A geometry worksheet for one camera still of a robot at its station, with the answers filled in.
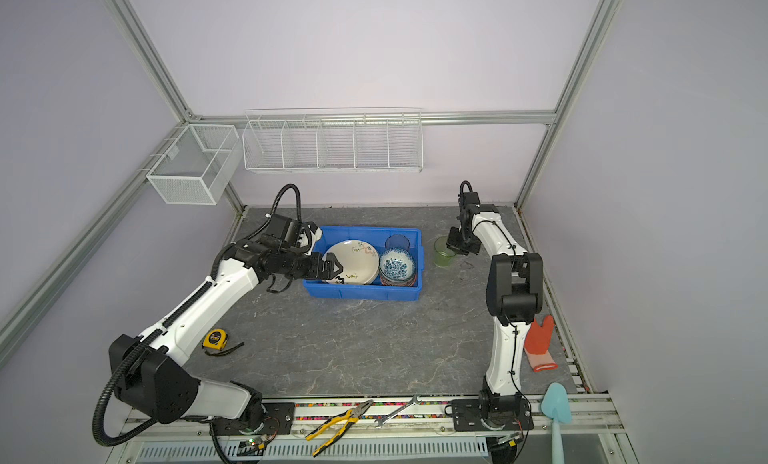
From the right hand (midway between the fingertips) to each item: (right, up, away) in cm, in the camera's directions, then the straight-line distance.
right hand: (458, 250), depth 98 cm
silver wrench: (-25, -42, -25) cm, 54 cm away
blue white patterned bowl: (-20, -5, -4) cm, 22 cm away
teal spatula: (+21, -39, -21) cm, 49 cm away
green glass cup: (-5, -2, +1) cm, 5 cm away
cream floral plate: (-34, -3, +2) cm, 34 cm away
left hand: (-39, -5, -19) cm, 44 cm away
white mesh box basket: (-86, +28, -2) cm, 90 cm away
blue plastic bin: (-28, -12, -4) cm, 31 cm away
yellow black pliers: (-32, -41, -25) cm, 57 cm away
